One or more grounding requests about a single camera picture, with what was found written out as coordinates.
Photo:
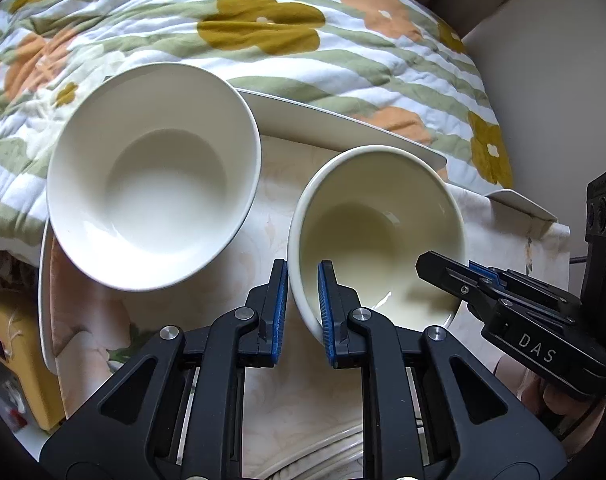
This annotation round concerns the yellow box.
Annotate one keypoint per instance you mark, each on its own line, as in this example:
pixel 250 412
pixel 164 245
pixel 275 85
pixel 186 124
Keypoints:
pixel 28 360

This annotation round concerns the plain white plate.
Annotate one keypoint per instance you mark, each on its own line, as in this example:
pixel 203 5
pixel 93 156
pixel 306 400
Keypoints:
pixel 333 442

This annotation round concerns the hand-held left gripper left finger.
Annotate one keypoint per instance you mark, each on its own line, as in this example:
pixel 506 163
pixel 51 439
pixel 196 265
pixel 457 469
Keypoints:
pixel 280 310

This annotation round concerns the floral striped blanket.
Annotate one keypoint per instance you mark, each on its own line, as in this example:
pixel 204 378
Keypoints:
pixel 233 5

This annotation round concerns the cream bowl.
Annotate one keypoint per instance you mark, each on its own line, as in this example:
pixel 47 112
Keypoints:
pixel 383 220

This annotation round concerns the white bowl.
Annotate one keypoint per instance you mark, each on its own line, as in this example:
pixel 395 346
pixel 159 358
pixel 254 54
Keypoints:
pixel 153 180

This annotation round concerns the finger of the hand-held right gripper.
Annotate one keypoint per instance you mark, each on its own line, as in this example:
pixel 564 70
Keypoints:
pixel 448 275
pixel 528 290

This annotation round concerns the white rimmed table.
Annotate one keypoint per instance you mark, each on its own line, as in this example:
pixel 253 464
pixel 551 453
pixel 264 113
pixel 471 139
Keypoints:
pixel 333 130

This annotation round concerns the person's right hand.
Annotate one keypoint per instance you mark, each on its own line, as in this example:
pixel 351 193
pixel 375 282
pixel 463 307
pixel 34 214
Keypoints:
pixel 558 410

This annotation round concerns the white patterned tablecloth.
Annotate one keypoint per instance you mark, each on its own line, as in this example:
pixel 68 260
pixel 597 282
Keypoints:
pixel 270 200

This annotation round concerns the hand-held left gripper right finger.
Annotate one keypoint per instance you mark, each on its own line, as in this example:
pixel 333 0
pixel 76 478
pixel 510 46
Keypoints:
pixel 327 310

